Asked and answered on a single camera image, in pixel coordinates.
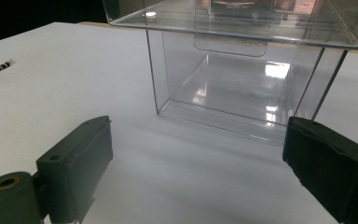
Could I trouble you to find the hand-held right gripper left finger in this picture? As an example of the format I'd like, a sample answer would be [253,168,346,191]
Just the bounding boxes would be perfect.
[35,115,114,224]

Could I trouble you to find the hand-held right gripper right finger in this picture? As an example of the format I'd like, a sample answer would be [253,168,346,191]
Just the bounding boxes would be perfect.
[282,116,358,224]

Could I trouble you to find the clear plastic drawer organizer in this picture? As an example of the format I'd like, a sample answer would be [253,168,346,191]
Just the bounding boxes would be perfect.
[145,29,349,147]

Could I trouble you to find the clear plastic drawer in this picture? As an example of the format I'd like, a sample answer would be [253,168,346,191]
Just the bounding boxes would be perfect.
[103,0,358,58]

